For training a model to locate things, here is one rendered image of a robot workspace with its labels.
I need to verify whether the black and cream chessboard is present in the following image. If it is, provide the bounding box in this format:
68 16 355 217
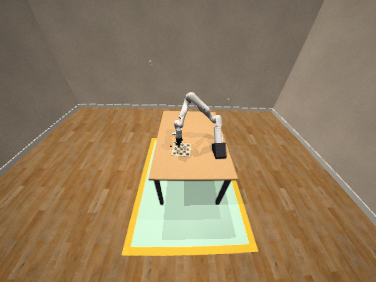
171 143 191 157

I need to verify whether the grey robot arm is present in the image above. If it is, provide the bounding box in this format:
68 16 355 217
172 93 223 143

